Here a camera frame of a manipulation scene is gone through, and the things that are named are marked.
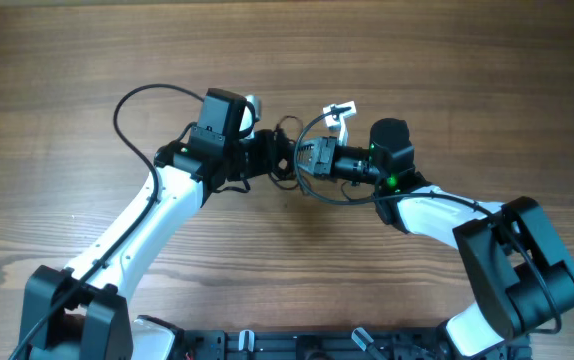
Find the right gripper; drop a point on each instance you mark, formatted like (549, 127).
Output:
(323, 157)

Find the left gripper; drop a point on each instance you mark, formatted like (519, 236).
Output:
(265, 142)

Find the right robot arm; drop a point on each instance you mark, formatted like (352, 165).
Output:
(520, 272)

